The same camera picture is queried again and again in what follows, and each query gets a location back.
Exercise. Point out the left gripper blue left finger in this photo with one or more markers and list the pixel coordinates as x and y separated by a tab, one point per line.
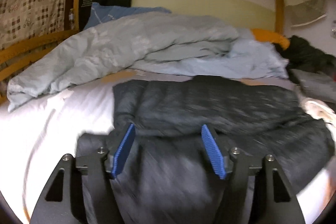
121	152

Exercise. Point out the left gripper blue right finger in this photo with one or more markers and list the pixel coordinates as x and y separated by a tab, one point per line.
215	150

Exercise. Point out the black puffer jacket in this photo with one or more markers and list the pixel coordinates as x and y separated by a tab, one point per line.
205	150

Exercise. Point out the light grey-blue duvet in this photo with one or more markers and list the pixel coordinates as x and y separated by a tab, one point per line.
155	42

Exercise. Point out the cream fleece garment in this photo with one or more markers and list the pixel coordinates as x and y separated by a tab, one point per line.
319	110

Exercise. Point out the grey garment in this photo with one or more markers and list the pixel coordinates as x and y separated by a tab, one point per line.
315	85

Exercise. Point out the blue pillow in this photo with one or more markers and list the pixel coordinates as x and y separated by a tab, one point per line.
102	14

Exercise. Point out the orange pillow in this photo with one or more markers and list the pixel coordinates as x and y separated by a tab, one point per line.
270	36

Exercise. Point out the black fuzzy garment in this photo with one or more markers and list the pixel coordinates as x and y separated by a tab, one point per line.
304	57

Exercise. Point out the white fan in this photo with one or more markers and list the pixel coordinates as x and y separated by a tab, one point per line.
305	12

